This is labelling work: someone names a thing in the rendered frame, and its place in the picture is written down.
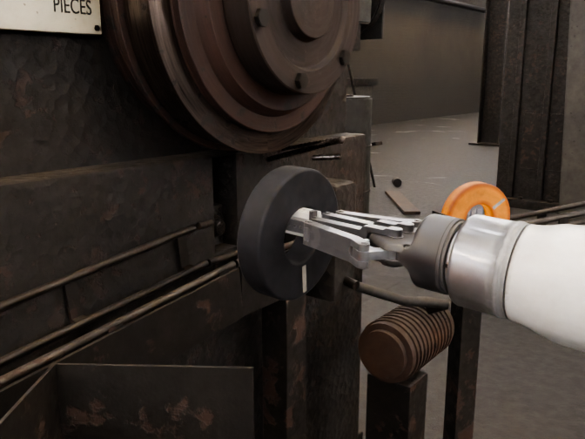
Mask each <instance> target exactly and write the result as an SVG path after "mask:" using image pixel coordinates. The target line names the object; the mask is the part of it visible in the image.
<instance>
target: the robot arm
mask: <svg viewBox="0 0 585 439"><path fill-rule="evenodd" d="M286 233H290V234H294V235H298V236H301V237H303V244H304V245H306V246H309V247H312V248H315V249H317V250H320V251H321V252H324V253H328V254H331V255H332V256H335V257H338V258H340V259H343V260H346V261H349V262H350V263H352V264H353V265H354V266H355V267H357V268H359V269H367V268H368V262H369V260H375V261H378V262H380V263H381V264H382V265H384V266H387V267H405V268H406V269H407V271H408V272H409V274H410V278H411V280H412V282H413V284H414V285H415V286H416V287H420V288H424V289H426V290H430V291H434V292H436V293H440V294H449V297H450V299H451V301H452V302H453V303H454V304H455V305H457V306H459V307H465V308H469V309H473V310H475V311H479V312H482V313H485V314H491V315H494V316H495V317H497V318H500V319H503V320H505V319H507V320H510V321H514V322H517V323H519V324H521V325H523V326H525V327H527V328H530V329H531V330H533V331H534V332H536V333H537V334H539V335H540V336H543V337H545V338H547V339H549V340H550V341H553V342H555V343H557V344H560V345H562V346H564V347H567V348H572V349H574V350H578V351H581V352H583V353H585V226H581V225H572V224H560V225H552V226H541V225H533V224H528V223H527V222H524V221H512V220H508V219H499V218H495V217H489V216H485V215H480V214H476V215H472V216H471V217H469V218H468V219H467V220H464V219H459V218H455V217H450V216H446V215H440V214H436V213H434V214H430V215H428V216H427V217H426V218H425V219H424V220H420V219H399V218H392V217H386V216H379V215H372V214H366V213H354V212H348V211H343V210H338V211H336V213H330V212H325V213H322V215H321V211H318V210H313V209H308V208H300V209H299V210H298V211H297V212H295V214H294V215H293V216H292V217H291V218H290V220H289V222H288V224H287V227H286Z"/></svg>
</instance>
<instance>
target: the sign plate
mask: <svg viewBox="0 0 585 439"><path fill-rule="evenodd" d="M0 30H16V31H31V32H46V33H61V34H76V35H90V36H96V35H101V34H102V31H101V17H100V4H99V0H0Z"/></svg>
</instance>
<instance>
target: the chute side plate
mask: <svg viewBox="0 0 585 439"><path fill-rule="evenodd" d="M276 301H280V300H278V299H275V298H273V297H270V296H267V295H264V294H260V293H258V292H257V291H255V290H254V289H253V288H252V287H251V286H250V285H249V284H248V283H247V281H246V280H245V278H244V276H243V274H242V272H241V269H240V267H239V268H235V269H233V270H232V271H230V272H228V273H226V274H223V275H221V276H219V277H218V278H216V279H214V280H211V281H209V282H207V283H205V284H204V285H203V286H201V287H198V288H196V289H194V290H192V291H191V292H189V293H187V294H184V295H182V296H180V297H178V298H177V299H175V300H174V301H171V302H169V303H167V304H165V305H163V306H162V307H159V308H157V309H155V310H153V311H151V312H150V313H148V314H145V315H144V316H142V317H140V318H138V319H136V320H135V321H132V322H130V323H128V324H126V325H124V326H122V327H121V328H119V329H117V330H115V331H113V332H111V333H109V334H107V335H105V336H103V337H101V338H99V339H97V340H95V341H93V342H91V343H89V344H87V345H85V346H83V347H82V348H80V349H78V350H76V351H74V352H72V353H70V354H68V355H66V356H64V357H62V358H60V359H58V360H56V361H54V362H52V363H96V364H143V365H165V364H166V363H167V362H169V361H171V360H173V359H174V358H176V357H177V356H179V355H181V354H183V353H184V352H185V351H187V350H189V349H190V348H193V347H194V346H196V345H197V344H199V343H200V342H201V341H204V340H205V339H207V338H209V337H210V336H212V335H214V334H216V333H217V332H218V331H220V330H221V329H223V328H225V327H227V326H229V325H230V324H232V323H233V322H235V321H237V320H238V319H240V318H241V317H243V316H245V315H247V314H250V313H252V312H254V311H257V310H259V309H261V308H262V307H266V306H268V305H270V304H273V303H274V302H276ZM52 363H51V364H52ZM51 364H49V365H47V366H45V367H43V368H40V369H39V370H37V371H35V372H33V373H31V374H29V375H26V376H25V377H23V378H21V379H20V380H18V381H16V382H13V383H11V384H10V385H8V386H6V387H4V388H1V389H0V420H1V419H2V418H3V417H4V416H5V415H6V413H7V412H8V411H9V410H10V409H11V408H12V407H13V406H14V405H15V404H16V403H17V401H18V400H19V399H20V398H21V397H22V396H23V395H24V394H25V393H26V392H27V391H28V389H29V388H30V387H31V386H32V385H33V384H34V383H35V382H36V381H37V380H38V379H39V377H40V376H41V375H42V374H43V373H44V372H45V371H46V370H47V369H48V368H49V367H50V365H51Z"/></svg>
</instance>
